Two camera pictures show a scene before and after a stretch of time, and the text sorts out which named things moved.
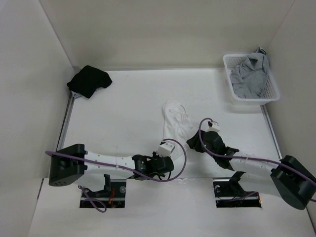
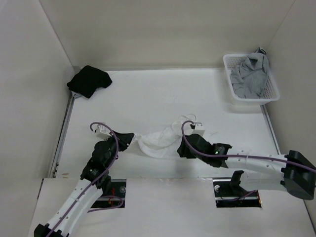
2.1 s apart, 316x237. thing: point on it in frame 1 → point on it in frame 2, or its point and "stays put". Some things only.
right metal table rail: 271,130 stays put
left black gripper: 155,156 → 125,139
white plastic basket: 271,93 stays put
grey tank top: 249,79 stays put
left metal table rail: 63,128 stays put
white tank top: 177,125 → 163,142
